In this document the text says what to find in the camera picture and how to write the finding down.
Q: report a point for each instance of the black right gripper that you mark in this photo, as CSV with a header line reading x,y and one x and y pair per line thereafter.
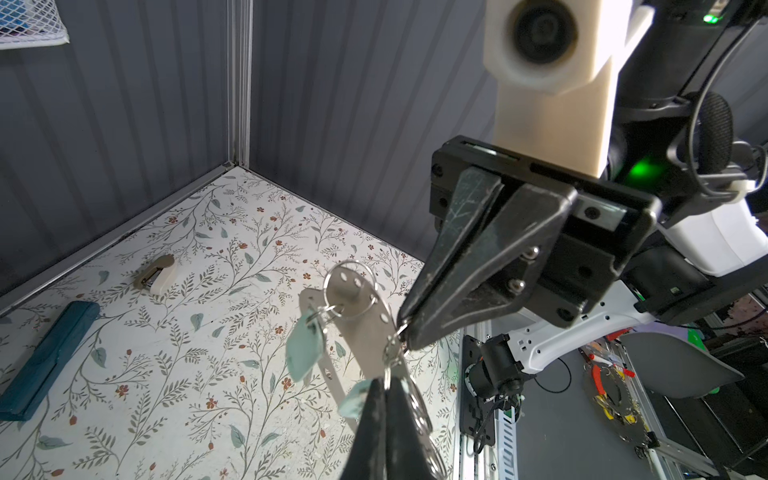
x,y
517,232

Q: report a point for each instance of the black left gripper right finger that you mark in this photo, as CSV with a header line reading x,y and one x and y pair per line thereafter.
x,y
405,454

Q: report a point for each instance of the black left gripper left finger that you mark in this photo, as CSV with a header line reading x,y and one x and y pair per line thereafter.
x,y
367,455

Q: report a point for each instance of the silver metal carabiner key holder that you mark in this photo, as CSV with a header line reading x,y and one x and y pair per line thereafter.
x,y
351,302

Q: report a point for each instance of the key with mint green cover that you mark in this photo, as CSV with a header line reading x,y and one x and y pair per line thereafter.
x,y
305,345

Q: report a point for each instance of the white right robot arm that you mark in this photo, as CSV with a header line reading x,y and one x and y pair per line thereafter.
x,y
672,137

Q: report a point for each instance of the teal stapler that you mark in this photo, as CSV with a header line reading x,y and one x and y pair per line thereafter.
x,y
31,385

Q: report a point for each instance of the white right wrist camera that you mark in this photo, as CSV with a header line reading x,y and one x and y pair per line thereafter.
x,y
556,64

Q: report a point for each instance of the white wire mesh basket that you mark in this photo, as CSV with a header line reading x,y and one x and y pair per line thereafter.
x,y
31,24

